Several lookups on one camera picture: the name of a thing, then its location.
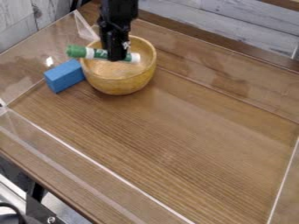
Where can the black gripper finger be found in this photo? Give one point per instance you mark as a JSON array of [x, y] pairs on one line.
[[104, 33], [117, 45]]

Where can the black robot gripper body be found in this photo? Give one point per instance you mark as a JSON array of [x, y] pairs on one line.
[[120, 13]]

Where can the green white dry-erase marker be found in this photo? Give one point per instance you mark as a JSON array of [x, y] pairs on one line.
[[82, 52]]

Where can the brown wooden bowl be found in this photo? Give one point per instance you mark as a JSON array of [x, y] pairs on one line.
[[121, 78]]

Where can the blue rectangular block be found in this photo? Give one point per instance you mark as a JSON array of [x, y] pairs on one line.
[[65, 76]]

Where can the black table leg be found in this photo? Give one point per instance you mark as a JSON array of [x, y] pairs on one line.
[[38, 192]]

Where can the clear acrylic corner bracket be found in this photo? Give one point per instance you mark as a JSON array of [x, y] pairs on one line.
[[89, 32]]

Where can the clear acrylic tray wall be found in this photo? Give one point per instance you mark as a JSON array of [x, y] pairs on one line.
[[113, 189]]

